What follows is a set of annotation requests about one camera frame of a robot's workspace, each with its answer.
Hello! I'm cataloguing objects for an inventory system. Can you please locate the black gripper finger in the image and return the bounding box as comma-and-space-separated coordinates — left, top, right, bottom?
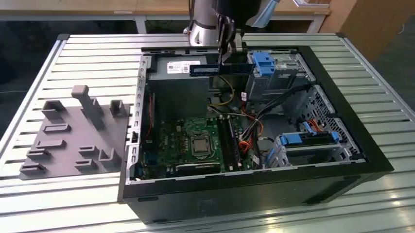
231, 27, 248, 66
216, 15, 236, 66

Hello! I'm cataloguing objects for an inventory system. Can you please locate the blue drive latch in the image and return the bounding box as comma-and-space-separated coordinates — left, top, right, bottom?
254, 52, 276, 76

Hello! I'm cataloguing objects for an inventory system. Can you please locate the metal drive cage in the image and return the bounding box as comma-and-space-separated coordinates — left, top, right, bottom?
244, 51, 316, 100

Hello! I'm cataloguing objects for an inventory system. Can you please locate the grey power supply unit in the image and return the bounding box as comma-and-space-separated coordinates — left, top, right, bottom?
146, 55, 212, 117

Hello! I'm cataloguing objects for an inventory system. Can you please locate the brown wooden cabinet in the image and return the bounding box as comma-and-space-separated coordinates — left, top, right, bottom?
319, 0, 415, 62

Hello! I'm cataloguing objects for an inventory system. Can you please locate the green motherboard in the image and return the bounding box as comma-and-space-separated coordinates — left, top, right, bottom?
142, 115, 258, 180

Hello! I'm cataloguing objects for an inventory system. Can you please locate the blue disk carrier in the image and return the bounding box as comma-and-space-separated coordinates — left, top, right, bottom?
280, 132, 341, 147

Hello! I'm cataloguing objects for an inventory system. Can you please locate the silver CPU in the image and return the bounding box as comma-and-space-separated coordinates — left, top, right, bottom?
192, 139, 211, 154

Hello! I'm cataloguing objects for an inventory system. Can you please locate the CPU socket metal cover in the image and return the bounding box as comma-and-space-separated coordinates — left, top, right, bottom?
188, 132, 215, 161

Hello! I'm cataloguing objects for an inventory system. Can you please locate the metal disk bay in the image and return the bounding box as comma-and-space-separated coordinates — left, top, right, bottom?
274, 132, 362, 168

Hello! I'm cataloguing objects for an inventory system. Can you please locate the black graphics card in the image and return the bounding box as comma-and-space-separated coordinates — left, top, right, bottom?
174, 162, 222, 175

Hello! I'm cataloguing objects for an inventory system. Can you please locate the grey parts rack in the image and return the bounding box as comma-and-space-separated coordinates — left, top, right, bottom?
19, 84, 135, 181

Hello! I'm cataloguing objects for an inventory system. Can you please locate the black open PC case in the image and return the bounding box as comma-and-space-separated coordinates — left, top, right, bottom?
116, 45, 395, 225

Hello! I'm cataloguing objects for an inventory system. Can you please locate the yellow wire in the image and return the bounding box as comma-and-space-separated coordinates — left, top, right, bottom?
207, 74, 236, 107

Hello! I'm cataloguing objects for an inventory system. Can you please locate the thick black cable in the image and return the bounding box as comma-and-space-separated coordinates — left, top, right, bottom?
254, 84, 312, 120

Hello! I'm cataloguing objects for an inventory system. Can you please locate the red wire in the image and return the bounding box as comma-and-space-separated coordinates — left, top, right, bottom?
146, 94, 156, 137

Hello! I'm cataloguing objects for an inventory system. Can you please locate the blue data cable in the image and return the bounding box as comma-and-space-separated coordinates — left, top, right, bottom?
302, 121, 318, 136

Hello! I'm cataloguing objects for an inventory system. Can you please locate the orange data cable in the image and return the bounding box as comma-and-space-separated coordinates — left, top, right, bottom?
308, 119, 326, 133

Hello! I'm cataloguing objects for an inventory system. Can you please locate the orange wire bundle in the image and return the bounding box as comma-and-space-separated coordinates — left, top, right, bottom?
239, 140, 258, 153

